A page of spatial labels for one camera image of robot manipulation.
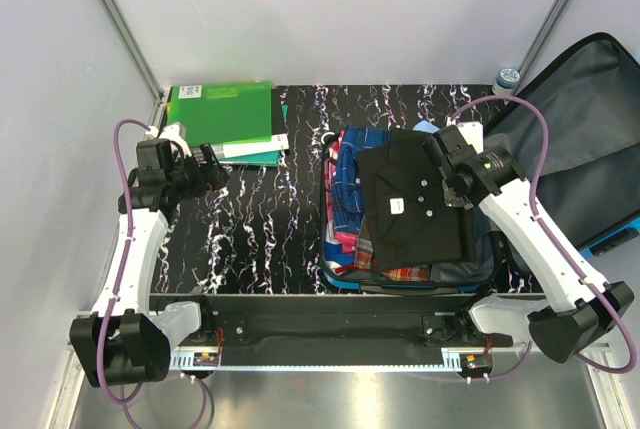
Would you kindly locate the pink camouflage shirt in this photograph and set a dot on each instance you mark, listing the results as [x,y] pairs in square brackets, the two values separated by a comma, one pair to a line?
[347,241]

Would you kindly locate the green plastic folder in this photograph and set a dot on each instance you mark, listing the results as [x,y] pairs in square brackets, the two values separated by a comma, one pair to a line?
[222,113]

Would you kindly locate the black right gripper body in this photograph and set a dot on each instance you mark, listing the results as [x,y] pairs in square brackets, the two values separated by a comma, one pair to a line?
[450,196]

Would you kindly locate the brown plaid shirt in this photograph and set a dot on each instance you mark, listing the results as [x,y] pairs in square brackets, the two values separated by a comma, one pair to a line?
[365,261]

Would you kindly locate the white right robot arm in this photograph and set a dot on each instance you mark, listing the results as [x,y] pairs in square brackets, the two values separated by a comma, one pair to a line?
[579,305]

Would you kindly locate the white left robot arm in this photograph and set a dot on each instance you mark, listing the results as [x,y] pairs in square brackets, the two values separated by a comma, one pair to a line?
[120,342]

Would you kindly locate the black shirt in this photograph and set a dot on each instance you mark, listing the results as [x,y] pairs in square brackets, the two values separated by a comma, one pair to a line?
[408,220]

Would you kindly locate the blue capped bottle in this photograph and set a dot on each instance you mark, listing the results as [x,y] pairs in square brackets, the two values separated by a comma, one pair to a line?
[506,82]

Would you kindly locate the aluminium frame rail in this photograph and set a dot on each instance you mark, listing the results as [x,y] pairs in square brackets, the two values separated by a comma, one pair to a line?
[131,46]

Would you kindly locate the light blue shirt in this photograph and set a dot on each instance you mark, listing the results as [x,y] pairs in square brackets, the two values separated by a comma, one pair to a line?
[426,127]

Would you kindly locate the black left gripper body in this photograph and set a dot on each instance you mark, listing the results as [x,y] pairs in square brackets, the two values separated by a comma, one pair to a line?
[210,177]

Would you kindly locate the blue suitcase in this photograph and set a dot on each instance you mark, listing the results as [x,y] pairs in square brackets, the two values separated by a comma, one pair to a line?
[589,96]

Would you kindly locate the blue plaid shirt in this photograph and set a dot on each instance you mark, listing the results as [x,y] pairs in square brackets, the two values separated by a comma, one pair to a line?
[346,194]

